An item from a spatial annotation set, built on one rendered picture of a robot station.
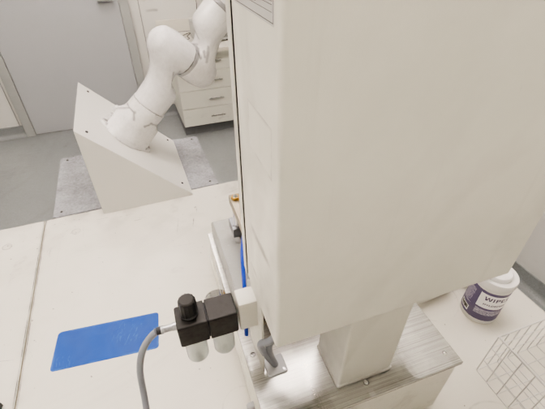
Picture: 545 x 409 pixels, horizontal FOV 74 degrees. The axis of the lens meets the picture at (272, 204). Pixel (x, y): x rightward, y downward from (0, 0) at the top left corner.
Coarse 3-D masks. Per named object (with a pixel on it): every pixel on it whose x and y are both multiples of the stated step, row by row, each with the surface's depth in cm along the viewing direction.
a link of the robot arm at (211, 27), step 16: (208, 0) 109; (192, 16) 112; (208, 16) 109; (224, 16) 110; (208, 32) 111; (224, 32) 114; (208, 48) 114; (192, 64) 115; (208, 64) 118; (192, 80) 120; (208, 80) 122
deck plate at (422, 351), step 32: (224, 288) 74; (416, 320) 68; (288, 352) 63; (416, 352) 63; (448, 352) 63; (256, 384) 59; (288, 384) 59; (320, 384) 59; (352, 384) 59; (384, 384) 59
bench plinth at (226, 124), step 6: (180, 120) 347; (198, 126) 326; (204, 126) 328; (210, 126) 330; (216, 126) 332; (222, 126) 334; (228, 126) 337; (186, 132) 325; (192, 132) 327; (198, 132) 329
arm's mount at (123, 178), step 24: (96, 96) 135; (96, 120) 118; (96, 144) 107; (120, 144) 117; (168, 144) 151; (96, 168) 111; (120, 168) 114; (144, 168) 117; (168, 168) 131; (96, 192) 116; (120, 192) 119; (144, 192) 122; (168, 192) 125
